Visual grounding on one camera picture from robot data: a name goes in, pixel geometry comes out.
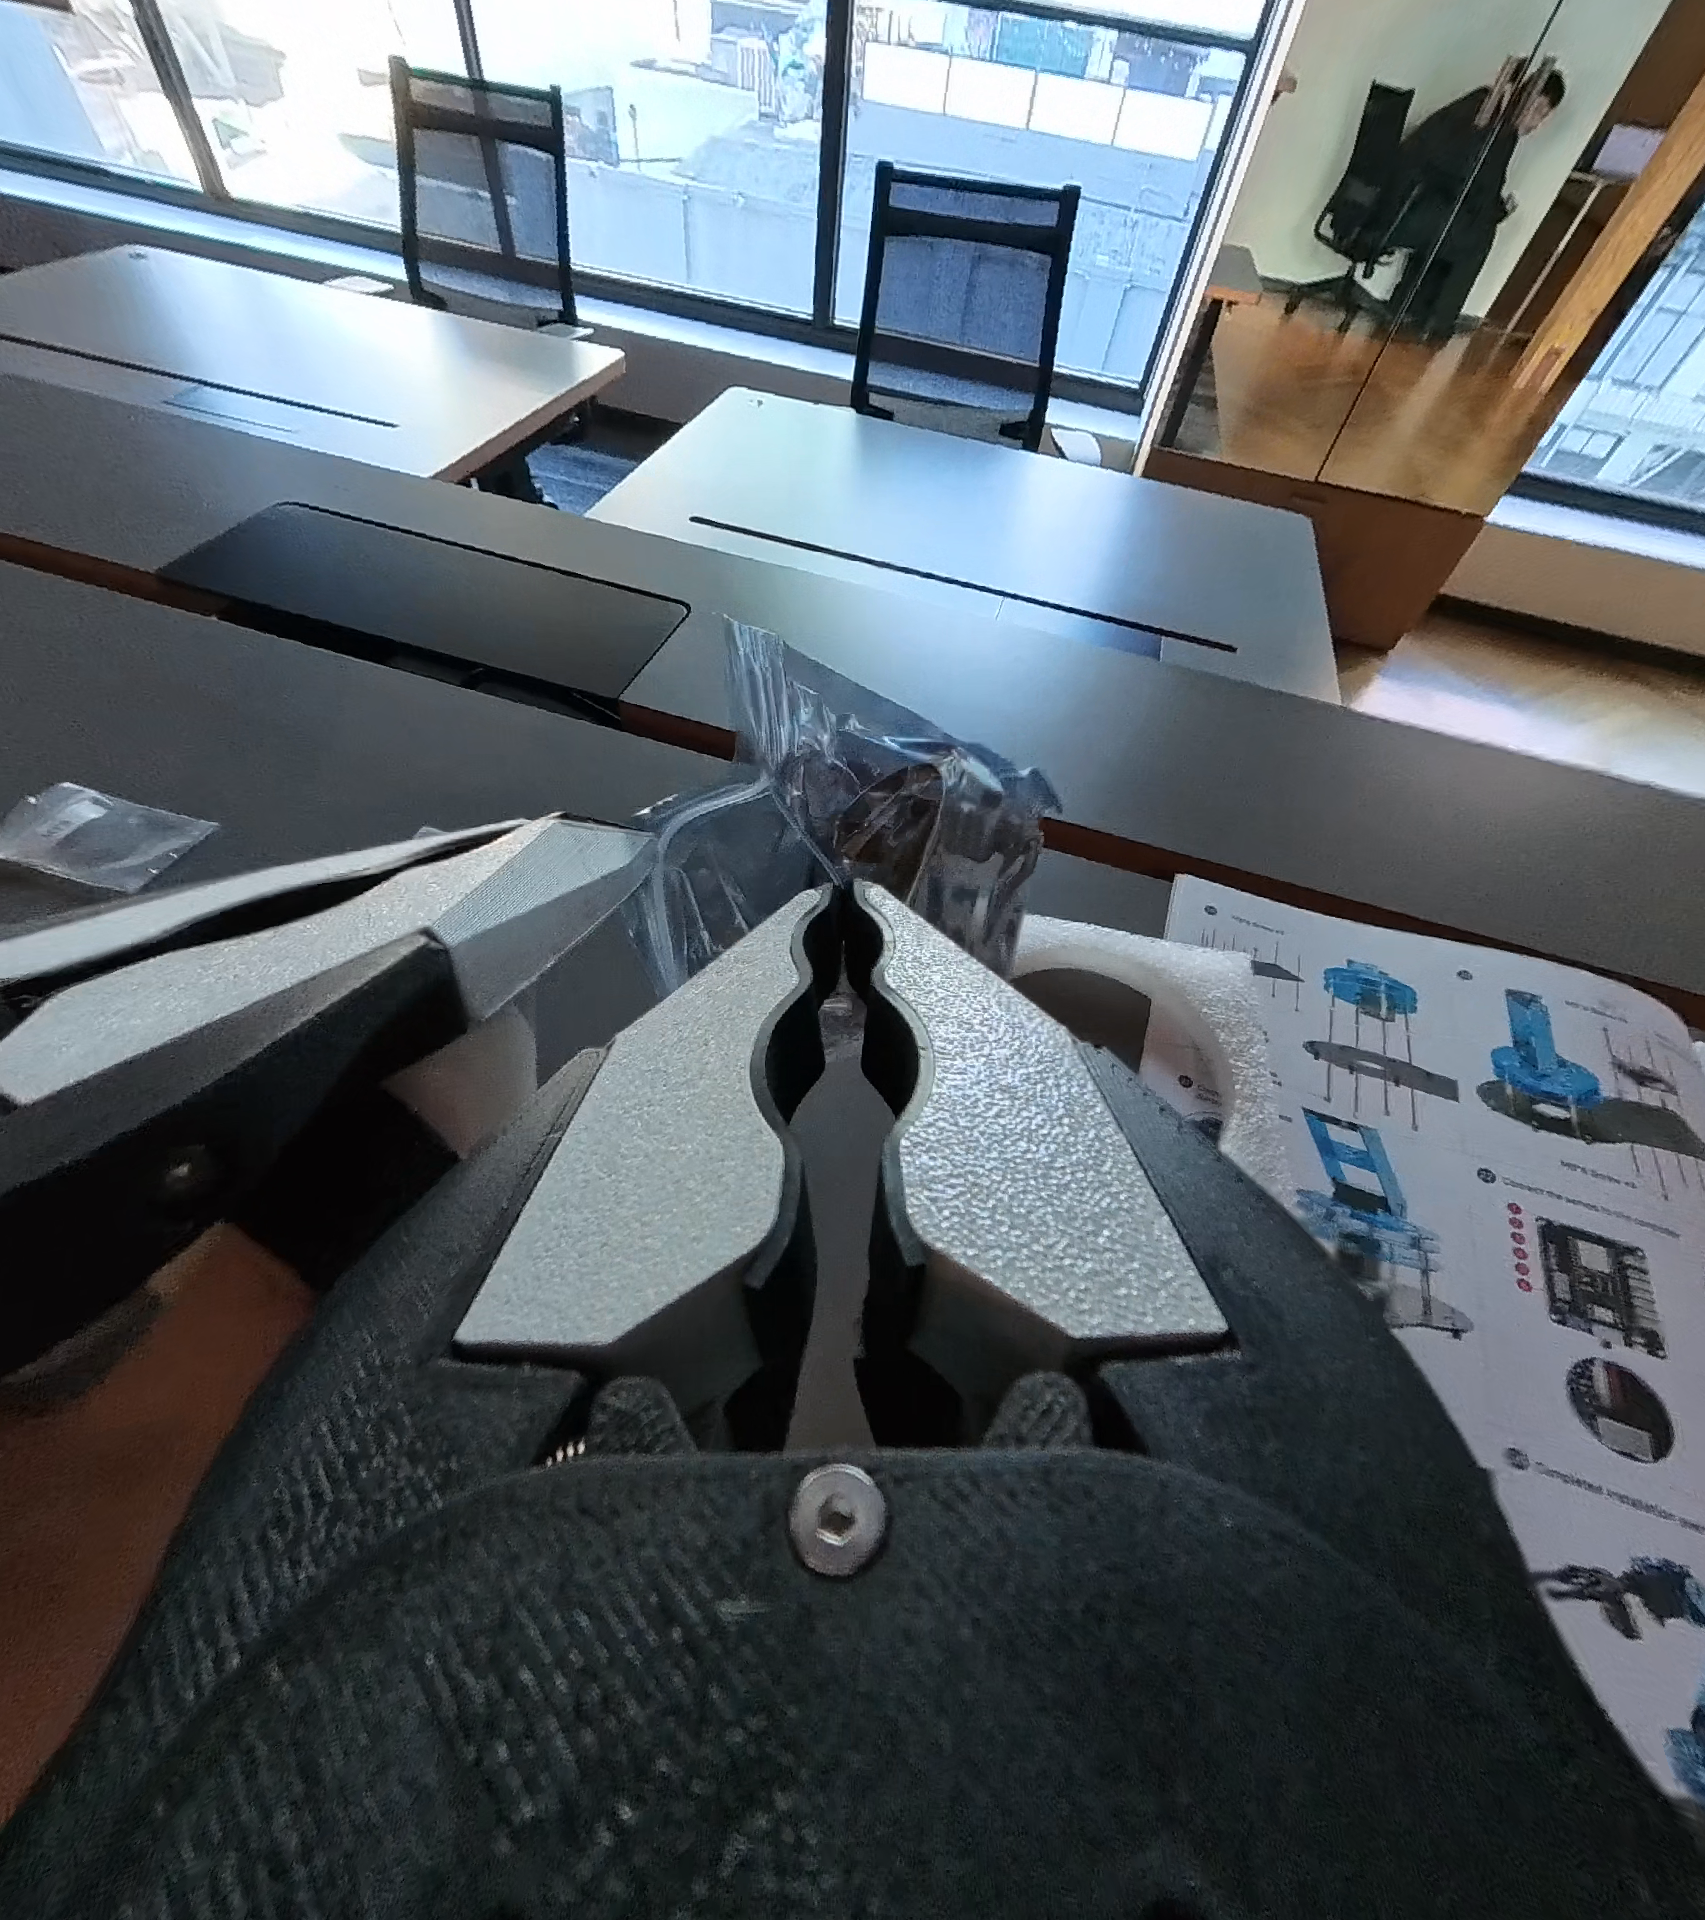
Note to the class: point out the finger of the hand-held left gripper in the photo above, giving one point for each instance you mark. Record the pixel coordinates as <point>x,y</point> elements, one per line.
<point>223,910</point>
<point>283,1014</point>

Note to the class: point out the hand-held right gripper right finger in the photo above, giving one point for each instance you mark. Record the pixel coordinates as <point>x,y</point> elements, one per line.
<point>1047,1171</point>

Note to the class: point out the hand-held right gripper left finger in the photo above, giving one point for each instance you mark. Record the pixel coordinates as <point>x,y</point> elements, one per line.
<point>642,1171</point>

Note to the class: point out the dark parts bag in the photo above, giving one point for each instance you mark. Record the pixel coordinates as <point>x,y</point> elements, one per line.
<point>884,797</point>

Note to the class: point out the person's left forearm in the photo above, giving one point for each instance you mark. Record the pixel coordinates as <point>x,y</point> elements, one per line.
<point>12,1636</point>

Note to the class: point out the dark grey desk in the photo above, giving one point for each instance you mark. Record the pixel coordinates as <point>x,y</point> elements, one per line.
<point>342,750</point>
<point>1244,750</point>

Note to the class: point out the light grey desk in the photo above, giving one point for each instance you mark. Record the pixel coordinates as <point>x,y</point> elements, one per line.
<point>223,346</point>
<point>1004,526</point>

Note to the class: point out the scattered small clear zip bags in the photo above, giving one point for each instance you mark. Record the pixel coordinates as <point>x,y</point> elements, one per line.
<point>89,834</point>

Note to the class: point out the white foam tray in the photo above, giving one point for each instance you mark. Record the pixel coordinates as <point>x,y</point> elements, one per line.
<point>1153,1007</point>

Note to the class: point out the printed instruction manual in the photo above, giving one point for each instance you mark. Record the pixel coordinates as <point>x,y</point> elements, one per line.
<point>1573,1261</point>

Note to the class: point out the black office chair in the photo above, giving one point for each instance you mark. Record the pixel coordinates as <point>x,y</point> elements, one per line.
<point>485,180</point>
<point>968,301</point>

